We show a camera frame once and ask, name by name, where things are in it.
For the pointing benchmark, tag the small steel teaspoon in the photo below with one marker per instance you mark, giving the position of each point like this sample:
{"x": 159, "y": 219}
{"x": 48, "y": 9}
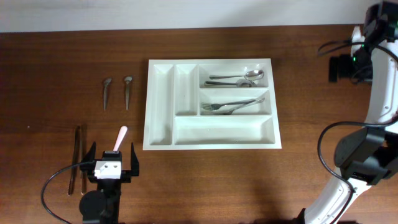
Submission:
{"x": 106, "y": 84}
{"x": 127, "y": 81}

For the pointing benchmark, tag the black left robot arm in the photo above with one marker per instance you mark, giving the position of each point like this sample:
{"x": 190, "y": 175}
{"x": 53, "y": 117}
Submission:
{"x": 102, "y": 205}

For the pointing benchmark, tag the steel table knife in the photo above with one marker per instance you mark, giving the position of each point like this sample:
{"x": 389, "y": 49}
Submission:
{"x": 82, "y": 154}
{"x": 75, "y": 158}

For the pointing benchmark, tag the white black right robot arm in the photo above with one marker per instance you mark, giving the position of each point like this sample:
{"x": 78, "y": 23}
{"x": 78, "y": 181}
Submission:
{"x": 365, "y": 157}

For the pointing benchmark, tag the steel spoon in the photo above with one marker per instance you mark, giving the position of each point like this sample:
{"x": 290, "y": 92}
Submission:
{"x": 240, "y": 83}

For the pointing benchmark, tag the pink handled utensil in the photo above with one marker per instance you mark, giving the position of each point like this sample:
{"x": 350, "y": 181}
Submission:
{"x": 121, "y": 134}

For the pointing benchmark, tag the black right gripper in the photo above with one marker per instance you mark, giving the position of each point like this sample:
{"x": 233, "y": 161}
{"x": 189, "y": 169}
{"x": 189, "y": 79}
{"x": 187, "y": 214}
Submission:
{"x": 343, "y": 60}

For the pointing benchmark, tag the white plastic cutlery tray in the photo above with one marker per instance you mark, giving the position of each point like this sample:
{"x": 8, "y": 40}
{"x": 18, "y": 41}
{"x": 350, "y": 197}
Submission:
{"x": 174, "y": 117}

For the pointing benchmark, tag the steel fork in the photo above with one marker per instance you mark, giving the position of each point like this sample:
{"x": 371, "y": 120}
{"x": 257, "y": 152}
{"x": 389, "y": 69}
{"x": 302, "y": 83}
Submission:
{"x": 231, "y": 111}
{"x": 216, "y": 106}

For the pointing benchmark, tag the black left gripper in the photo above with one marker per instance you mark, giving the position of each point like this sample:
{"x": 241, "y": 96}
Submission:
{"x": 127, "y": 175}

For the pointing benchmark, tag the steel tablespoon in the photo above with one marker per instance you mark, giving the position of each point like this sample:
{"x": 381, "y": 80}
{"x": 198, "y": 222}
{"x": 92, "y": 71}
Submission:
{"x": 250, "y": 75}

